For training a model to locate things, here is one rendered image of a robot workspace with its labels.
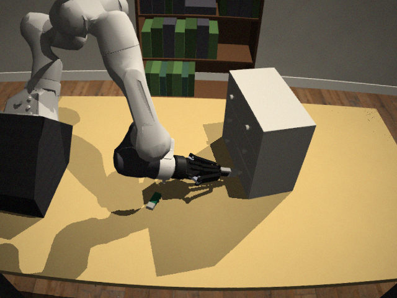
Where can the grey drawer front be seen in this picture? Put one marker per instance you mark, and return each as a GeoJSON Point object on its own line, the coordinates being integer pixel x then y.
{"type": "Point", "coordinates": [247, 151]}
{"type": "Point", "coordinates": [251, 127]}
{"type": "Point", "coordinates": [244, 177]}
{"type": "Point", "coordinates": [232, 120]}
{"type": "Point", "coordinates": [229, 141]}
{"type": "Point", "coordinates": [235, 97]}

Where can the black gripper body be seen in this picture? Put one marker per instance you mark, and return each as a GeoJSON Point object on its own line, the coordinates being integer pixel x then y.
{"type": "Point", "coordinates": [183, 168]}

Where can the grey chest of drawers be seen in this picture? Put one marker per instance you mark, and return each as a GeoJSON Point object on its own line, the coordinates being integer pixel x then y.
{"type": "Point", "coordinates": [286, 125]}

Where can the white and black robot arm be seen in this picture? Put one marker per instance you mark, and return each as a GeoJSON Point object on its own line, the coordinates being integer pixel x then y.
{"type": "Point", "coordinates": [147, 149]}

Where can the green and white eraser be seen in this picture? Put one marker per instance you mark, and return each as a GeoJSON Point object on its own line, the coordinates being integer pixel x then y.
{"type": "Point", "coordinates": [153, 201]}

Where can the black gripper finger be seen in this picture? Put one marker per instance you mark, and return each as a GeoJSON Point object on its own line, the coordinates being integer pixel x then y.
{"type": "Point", "coordinates": [208, 175]}
{"type": "Point", "coordinates": [204, 163]}

